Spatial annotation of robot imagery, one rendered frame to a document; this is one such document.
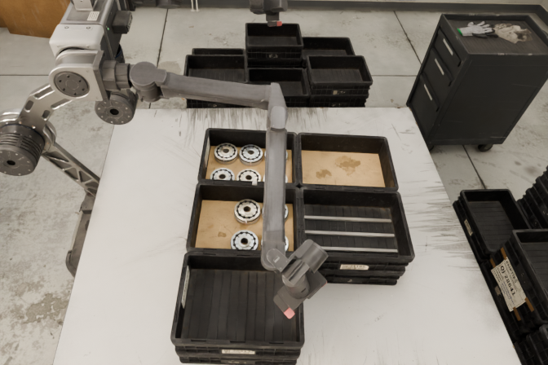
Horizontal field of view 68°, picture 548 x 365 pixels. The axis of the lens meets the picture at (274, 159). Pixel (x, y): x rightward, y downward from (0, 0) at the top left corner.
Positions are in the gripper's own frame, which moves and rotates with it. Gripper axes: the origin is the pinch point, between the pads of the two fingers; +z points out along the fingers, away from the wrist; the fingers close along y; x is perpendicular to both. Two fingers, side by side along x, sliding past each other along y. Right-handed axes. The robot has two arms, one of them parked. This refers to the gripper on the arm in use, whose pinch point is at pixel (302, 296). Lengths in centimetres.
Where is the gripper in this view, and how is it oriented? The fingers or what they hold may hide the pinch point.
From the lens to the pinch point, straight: 122.2
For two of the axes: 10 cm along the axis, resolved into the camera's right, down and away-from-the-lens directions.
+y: 7.5, -6.2, 2.5
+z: 1.8, 5.5, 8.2
